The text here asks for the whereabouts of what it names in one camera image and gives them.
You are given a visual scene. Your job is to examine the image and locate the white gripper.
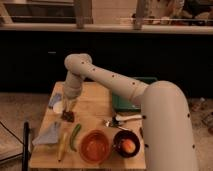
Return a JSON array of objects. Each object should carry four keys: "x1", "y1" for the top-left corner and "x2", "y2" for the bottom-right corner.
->
[{"x1": 63, "y1": 73, "x2": 83, "y2": 112}]

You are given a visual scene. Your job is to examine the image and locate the dark purple grapes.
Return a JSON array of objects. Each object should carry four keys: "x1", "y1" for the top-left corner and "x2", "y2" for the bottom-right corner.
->
[{"x1": 61, "y1": 111, "x2": 74, "y2": 122}]

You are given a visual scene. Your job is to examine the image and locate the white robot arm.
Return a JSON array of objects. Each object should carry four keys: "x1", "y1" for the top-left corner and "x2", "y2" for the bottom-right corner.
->
[{"x1": 63, "y1": 53, "x2": 199, "y2": 171}]

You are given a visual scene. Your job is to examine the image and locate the white paper cup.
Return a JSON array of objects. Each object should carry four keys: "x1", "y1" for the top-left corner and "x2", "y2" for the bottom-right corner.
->
[{"x1": 53, "y1": 101, "x2": 63, "y2": 114}]

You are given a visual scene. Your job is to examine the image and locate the blue small packet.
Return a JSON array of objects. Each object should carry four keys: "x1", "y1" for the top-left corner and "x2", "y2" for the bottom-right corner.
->
[{"x1": 48, "y1": 93, "x2": 62, "y2": 108}]

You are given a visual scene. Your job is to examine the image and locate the green pepper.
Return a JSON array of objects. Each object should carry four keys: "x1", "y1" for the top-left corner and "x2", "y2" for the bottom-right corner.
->
[{"x1": 70, "y1": 124, "x2": 82, "y2": 152}]

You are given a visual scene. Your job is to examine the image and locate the grey cloth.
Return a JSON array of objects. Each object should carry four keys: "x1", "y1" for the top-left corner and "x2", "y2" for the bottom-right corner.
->
[{"x1": 32, "y1": 122, "x2": 61, "y2": 145}]

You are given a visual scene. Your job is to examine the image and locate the yellow corn cob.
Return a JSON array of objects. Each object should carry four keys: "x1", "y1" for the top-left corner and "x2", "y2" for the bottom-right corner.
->
[{"x1": 58, "y1": 132, "x2": 68, "y2": 162}]

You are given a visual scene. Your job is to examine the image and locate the metal utensil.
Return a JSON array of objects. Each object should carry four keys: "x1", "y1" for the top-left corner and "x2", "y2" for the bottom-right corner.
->
[{"x1": 103, "y1": 120, "x2": 128, "y2": 131}]

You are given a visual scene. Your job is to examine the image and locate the black pole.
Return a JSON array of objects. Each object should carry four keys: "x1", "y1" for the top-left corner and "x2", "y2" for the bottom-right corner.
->
[{"x1": 22, "y1": 122, "x2": 30, "y2": 171}]

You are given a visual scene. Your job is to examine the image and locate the orange plastic bowl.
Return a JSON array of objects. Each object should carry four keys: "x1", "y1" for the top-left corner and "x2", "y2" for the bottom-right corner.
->
[{"x1": 79, "y1": 130, "x2": 111, "y2": 164}]

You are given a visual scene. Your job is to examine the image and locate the green tray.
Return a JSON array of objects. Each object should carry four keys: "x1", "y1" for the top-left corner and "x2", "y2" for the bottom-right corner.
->
[{"x1": 112, "y1": 77, "x2": 157, "y2": 112}]

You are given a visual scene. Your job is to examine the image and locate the white spoon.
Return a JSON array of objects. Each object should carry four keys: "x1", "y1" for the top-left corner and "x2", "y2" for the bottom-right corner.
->
[{"x1": 115, "y1": 114, "x2": 142, "y2": 121}]

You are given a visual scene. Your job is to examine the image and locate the black bowl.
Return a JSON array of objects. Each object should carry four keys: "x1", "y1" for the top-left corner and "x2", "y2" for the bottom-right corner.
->
[{"x1": 113, "y1": 130, "x2": 140, "y2": 158}]

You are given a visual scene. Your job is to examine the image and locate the orange fruit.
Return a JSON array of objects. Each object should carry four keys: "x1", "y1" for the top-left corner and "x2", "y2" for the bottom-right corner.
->
[{"x1": 121, "y1": 139, "x2": 136, "y2": 154}]

